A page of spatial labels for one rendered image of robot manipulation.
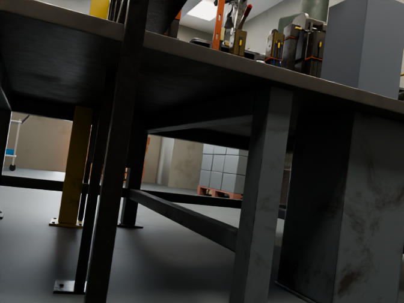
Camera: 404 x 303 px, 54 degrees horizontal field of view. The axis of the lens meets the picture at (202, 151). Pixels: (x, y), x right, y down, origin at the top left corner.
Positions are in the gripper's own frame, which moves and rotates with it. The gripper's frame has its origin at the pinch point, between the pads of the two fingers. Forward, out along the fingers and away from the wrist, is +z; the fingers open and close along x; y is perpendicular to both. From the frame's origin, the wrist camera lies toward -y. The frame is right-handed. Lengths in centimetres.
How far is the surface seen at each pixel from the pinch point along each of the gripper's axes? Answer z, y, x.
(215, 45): 14.5, -10.2, -16.2
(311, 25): -3.5, 33.5, -22.6
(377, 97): 42, 22, -86
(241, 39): 10.6, 0.3, -20.1
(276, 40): 8.0, 16.1, -23.0
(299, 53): 12.1, 27.7, -25.2
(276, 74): 44, -15, -90
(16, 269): 112, -75, -44
